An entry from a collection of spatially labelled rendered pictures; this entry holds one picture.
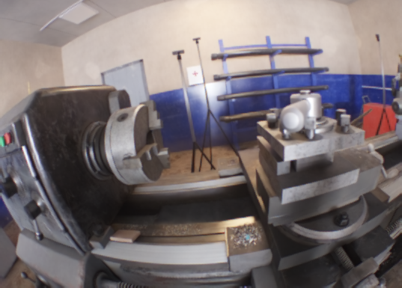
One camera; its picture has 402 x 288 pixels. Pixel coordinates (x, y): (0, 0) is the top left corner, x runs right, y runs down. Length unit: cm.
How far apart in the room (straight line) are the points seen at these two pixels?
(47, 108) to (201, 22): 352
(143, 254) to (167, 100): 330
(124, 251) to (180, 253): 17
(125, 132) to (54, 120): 21
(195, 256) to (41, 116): 53
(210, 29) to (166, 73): 131
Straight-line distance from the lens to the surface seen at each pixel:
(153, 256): 51
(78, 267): 63
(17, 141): 49
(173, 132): 368
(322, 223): 39
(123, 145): 45
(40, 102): 50
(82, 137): 58
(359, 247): 47
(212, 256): 47
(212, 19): 381
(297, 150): 25
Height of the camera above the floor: 122
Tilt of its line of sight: 15 degrees down
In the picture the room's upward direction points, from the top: 10 degrees counter-clockwise
